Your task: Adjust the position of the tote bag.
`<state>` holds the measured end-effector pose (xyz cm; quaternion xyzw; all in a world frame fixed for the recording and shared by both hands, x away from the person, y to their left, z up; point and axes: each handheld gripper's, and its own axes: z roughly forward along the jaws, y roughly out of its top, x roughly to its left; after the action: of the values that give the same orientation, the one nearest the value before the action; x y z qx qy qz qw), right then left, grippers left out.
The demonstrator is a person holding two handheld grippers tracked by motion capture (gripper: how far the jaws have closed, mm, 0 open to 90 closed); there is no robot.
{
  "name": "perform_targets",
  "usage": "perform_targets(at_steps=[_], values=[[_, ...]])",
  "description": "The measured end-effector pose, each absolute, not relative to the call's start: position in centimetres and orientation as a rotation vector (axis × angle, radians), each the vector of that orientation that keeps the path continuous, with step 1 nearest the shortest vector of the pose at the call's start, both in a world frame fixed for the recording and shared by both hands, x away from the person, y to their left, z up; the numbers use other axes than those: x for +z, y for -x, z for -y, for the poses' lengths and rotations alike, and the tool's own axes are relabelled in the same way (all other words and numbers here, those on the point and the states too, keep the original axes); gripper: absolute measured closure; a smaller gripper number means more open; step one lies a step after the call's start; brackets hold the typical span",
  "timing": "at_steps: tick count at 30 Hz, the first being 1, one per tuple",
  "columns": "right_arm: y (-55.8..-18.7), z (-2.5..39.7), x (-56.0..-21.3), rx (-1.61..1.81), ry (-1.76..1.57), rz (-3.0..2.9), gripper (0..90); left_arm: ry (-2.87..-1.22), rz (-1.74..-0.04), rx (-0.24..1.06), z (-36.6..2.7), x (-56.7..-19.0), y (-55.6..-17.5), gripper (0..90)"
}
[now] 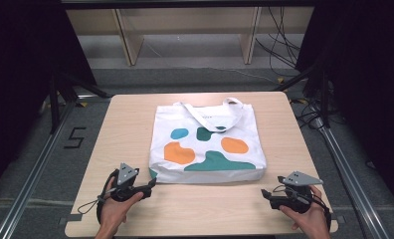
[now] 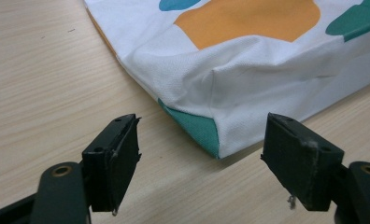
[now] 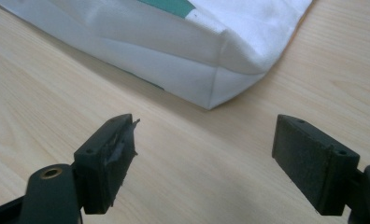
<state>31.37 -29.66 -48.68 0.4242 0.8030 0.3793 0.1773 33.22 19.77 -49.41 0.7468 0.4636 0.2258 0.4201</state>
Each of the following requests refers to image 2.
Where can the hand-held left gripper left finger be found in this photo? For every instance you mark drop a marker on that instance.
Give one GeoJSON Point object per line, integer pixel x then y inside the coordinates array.
{"type": "Point", "coordinates": [110, 168]}

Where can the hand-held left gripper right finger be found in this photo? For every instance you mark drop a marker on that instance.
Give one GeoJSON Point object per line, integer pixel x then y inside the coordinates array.
{"type": "Point", "coordinates": [301, 168]}

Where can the white tote bag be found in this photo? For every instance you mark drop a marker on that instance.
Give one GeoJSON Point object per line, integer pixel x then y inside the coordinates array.
{"type": "Point", "coordinates": [236, 84]}

